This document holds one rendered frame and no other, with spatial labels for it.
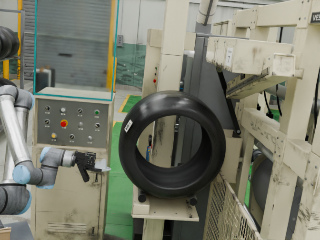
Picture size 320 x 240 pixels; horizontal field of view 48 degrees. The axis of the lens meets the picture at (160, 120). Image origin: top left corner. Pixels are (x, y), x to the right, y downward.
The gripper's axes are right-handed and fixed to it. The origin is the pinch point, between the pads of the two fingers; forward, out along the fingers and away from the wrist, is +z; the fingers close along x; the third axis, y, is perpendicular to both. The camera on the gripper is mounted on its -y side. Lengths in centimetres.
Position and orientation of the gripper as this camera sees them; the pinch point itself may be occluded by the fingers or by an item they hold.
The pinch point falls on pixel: (108, 170)
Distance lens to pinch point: 203.2
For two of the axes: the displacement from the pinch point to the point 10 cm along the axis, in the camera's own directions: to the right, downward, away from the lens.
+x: -0.6, -2.4, 9.7
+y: 2.2, -9.5, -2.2
